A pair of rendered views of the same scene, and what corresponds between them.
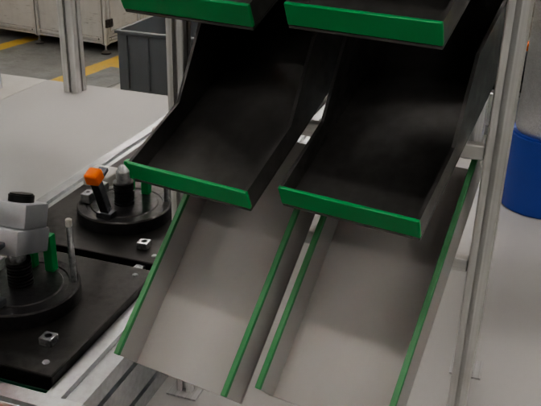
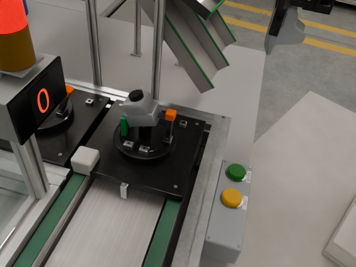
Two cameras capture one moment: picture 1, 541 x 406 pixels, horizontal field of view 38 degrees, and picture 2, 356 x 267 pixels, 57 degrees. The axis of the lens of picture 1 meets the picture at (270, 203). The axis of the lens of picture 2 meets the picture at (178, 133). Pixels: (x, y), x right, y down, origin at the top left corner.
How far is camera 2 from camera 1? 1.16 m
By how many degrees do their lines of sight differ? 79
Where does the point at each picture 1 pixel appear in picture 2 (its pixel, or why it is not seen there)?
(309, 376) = not seen: hidden behind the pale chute
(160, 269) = (190, 58)
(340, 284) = not seen: hidden behind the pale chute
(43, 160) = not seen: outside the picture
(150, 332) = (195, 81)
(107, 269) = (114, 114)
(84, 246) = (85, 126)
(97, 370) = (193, 113)
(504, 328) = (112, 41)
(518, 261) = (62, 29)
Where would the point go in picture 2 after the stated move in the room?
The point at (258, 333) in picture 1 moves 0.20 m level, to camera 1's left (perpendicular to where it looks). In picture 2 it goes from (212, 47) to (223, 91)
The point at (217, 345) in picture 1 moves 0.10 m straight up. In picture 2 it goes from (204, 64) to (210, 31)
